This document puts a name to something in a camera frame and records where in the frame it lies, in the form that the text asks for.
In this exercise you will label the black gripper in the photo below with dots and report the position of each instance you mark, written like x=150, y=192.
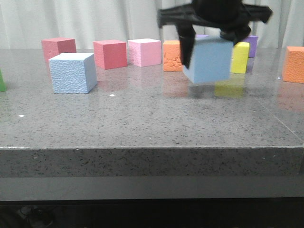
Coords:
x=232, y=17

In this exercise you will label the light blue foam cube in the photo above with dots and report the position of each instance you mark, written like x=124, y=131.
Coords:
x=73, y=73
x=210, y=60

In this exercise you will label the purple foam cube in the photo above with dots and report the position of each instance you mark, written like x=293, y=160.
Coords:
x=252, y=40
x=199, y=36

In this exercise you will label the yellow foam cube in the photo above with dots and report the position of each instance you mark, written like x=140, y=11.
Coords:
x=240, y=58

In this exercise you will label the orange cracked foam cube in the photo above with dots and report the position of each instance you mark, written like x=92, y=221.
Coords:
x=172, y=56

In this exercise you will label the pink foam cube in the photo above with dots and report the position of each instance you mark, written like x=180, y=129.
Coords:
x=145, y=52

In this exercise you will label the orange foam cube far right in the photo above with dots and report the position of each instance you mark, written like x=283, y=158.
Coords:
x=293, y=67

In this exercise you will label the red foam cube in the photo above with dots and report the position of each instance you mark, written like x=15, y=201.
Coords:
x=110, y=54
x=55, y=46

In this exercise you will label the red foam cube far left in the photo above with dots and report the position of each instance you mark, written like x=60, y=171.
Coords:
x=55, y=46

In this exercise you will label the grey curtain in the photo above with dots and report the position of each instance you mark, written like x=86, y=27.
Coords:
x=25, y=23

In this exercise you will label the green foam cube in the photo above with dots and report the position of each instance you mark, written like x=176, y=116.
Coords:
x=2, y=83

